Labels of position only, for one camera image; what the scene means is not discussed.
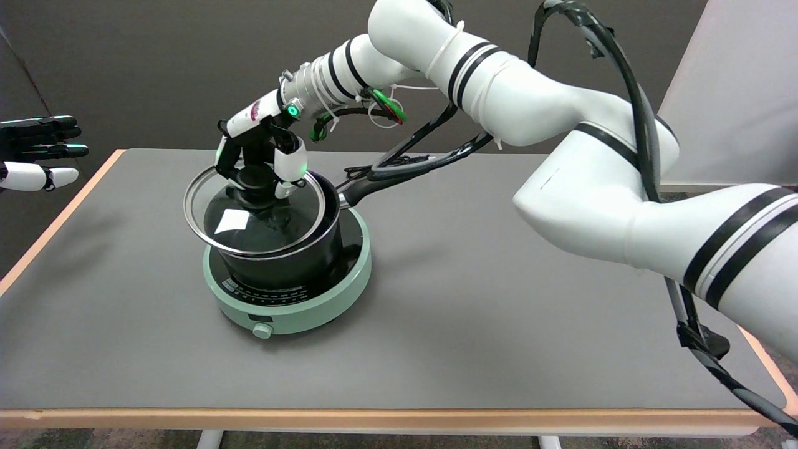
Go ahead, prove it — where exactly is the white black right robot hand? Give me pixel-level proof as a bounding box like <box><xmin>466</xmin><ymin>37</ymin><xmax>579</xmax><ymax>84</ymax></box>
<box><xmin>214</xmin><ymin>87</ymin><xmax>308</xmax><ymax>210</ymax></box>

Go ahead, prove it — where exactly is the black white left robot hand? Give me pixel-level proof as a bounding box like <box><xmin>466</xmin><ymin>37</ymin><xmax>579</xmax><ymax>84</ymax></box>
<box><xmin>0</xmin><ymin>115</ymin><xmax>90</xmax><ymax>193</ymax></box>

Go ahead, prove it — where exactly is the green round induction cooker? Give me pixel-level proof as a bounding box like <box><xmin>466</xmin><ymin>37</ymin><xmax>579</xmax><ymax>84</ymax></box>
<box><xmin>203</xmin><ymin>208</ymin><xmax>373</xmax><ymax>340</ymax></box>

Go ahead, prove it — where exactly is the glass pot lid black knob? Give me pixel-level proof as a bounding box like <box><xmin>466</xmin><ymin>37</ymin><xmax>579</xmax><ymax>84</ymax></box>
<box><xmin>183</xmin><ymin>165</ymin><xmax>328</xmax><ymax>258</ymax></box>

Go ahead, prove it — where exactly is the white partition panel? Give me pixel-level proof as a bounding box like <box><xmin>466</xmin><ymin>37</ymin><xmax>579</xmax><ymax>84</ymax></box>
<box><xmin>658</xmin><ymin>0</ymin><xmax>798</xmax><ymax>188</ymax></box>

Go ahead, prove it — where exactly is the black soup pot with handle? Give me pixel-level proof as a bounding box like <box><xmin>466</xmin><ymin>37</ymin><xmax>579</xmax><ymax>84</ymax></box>
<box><xmin>203</xmin><ymin>161</ymin><xmax>434</xmax><ymax>291</ymax></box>

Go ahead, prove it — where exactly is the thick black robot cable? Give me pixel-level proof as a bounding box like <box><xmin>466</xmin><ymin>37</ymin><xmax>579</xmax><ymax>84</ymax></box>
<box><xmin>310</xmin><ymin>0</ymin><xmax>798</xmax><ymax>437</ymax></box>

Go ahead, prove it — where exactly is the green red wrist wire bundle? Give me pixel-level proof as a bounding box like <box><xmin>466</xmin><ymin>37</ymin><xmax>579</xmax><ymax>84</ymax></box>
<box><xmin>310</xmin><ymin>87</ymin><xmax>409</xmax><ymax>142</ymax></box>

